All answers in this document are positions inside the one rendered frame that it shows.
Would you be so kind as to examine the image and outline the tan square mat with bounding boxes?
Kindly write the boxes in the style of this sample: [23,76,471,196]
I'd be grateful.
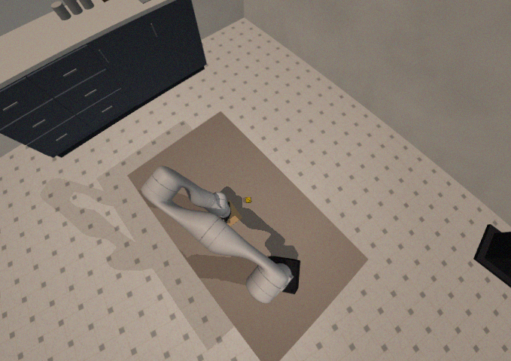
[227,200,242,226]

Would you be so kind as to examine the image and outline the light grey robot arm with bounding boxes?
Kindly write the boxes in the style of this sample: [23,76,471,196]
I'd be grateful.
[141,166,293,304]

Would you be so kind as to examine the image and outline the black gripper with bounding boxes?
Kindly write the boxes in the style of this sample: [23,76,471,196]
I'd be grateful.
[221,202,230,223]

